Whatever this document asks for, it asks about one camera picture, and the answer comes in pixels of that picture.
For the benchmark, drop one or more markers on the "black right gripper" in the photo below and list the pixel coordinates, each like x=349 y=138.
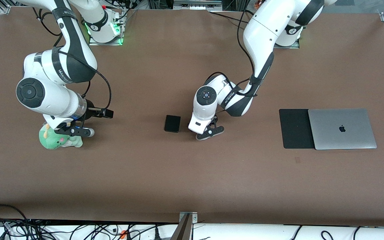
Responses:
x=91 y=113

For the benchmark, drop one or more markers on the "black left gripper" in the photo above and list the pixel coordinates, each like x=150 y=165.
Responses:
x=216 y=119

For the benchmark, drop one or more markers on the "black phone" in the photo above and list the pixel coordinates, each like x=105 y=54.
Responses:
x=172 y=123

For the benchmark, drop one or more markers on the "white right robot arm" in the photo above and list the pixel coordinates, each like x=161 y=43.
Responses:
x=52 y=96

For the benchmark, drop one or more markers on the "black mouse pad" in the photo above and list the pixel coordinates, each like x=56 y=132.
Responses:
x=295 y=128

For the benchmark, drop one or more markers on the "green dinosaur plush toy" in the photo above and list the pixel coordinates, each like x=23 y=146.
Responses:
x=53 y=141

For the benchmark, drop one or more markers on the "silver rack device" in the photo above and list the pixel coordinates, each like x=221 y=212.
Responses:
x=197 y=4

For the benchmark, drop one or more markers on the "silver laptop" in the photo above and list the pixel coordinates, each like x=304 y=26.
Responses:
x=342 y=129

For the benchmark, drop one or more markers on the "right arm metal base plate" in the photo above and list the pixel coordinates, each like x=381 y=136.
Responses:
x=112 y=43

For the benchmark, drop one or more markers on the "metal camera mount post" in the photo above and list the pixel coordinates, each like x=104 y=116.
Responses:
x=187 y=218

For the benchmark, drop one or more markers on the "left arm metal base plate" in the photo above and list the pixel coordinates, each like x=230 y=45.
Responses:
x=295 y=46

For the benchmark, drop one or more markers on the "aluminium corner bracket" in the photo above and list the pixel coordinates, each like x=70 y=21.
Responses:
x=4 y=8

